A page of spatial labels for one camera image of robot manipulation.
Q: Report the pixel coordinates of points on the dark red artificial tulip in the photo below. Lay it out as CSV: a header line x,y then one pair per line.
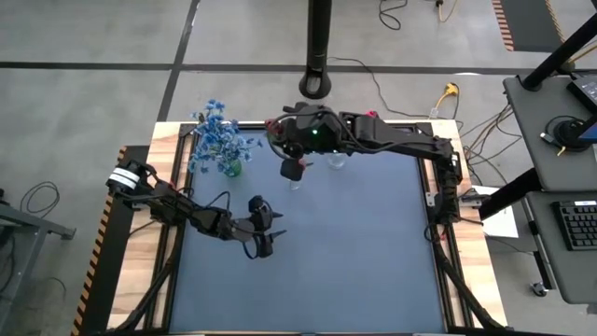
x,y
271,126

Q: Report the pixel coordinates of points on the white paper sheet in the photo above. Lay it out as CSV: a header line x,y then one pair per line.
x,y
501,224

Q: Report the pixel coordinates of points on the grey metal table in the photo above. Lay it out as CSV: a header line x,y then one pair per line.
x,y
28,224

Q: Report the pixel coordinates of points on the bright red artificial tulip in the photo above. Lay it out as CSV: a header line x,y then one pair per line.
x,y
371,113

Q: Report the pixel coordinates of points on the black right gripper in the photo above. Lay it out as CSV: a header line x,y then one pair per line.
x,y
308,130

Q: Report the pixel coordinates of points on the black keyboard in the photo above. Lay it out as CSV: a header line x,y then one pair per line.
x,y
578,226

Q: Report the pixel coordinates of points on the clear ribbed glass bottle vase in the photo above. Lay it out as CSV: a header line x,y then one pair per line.
x,y
337,162

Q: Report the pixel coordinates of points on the black laptop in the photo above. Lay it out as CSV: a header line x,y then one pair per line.
x,y
585,91

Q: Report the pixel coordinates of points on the grey side desk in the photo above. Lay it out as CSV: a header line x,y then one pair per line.
x,y
536,140

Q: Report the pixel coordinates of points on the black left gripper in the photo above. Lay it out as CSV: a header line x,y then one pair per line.
x,y
247,228

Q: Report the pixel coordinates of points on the clear smooth glass carafe vase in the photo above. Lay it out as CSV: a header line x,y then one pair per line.
x,y
295,186

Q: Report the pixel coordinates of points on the dark floor mat hazard edge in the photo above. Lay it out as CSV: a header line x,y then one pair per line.
x,y
527,23

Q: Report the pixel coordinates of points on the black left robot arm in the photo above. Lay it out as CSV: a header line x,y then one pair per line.
x,y
177,210

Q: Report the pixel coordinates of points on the pinkish red artificial tulip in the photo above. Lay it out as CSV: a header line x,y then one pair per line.
x,y
303,164

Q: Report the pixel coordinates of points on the blue artificial flower bunch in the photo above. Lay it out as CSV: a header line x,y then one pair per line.
x,y
233,144
200,158
215,123

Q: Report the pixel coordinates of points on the black base plate hazard stripes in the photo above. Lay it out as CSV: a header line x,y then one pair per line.
x,y
105,280

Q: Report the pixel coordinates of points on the green textured glass vase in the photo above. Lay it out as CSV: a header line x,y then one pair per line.
x,y
234,170

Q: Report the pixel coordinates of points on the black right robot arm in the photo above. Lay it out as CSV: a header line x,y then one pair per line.
x,y
401,140

